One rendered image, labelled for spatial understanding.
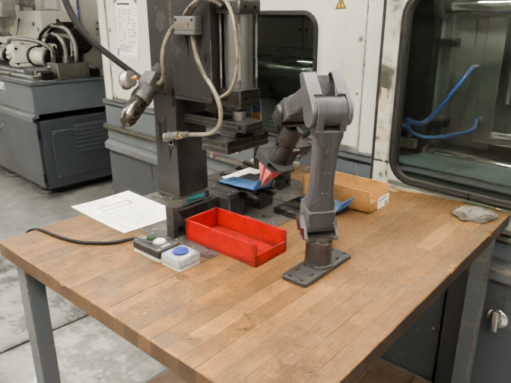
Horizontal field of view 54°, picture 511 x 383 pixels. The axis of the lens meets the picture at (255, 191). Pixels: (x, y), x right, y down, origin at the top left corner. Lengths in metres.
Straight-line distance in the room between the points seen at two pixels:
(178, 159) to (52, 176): 3.01
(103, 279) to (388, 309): 0.64
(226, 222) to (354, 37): 0.90
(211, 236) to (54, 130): 3.32
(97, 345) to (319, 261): 1.60
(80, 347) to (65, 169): 2.30
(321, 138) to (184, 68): 0.60
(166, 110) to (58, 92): 2.91
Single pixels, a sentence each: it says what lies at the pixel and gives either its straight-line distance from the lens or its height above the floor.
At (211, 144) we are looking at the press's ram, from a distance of 1.42.
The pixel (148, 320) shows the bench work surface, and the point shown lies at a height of 0.90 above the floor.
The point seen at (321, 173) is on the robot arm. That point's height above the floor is 1.14.
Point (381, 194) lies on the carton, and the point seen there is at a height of 0.93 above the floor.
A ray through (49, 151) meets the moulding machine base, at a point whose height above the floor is 0.40.
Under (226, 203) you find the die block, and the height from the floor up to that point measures 0.96.
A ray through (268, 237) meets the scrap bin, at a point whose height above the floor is 0.92.
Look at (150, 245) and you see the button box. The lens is 1.28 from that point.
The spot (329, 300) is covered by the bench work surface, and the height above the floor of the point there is 0.90.
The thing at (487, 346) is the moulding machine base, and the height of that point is 0.39.
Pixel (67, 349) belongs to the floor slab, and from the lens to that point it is 2.59.
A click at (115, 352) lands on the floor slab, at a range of 2.50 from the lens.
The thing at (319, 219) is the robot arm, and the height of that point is 1.03.
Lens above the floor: 1.47
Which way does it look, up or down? 20 degrees down
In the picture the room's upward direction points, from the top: straight up
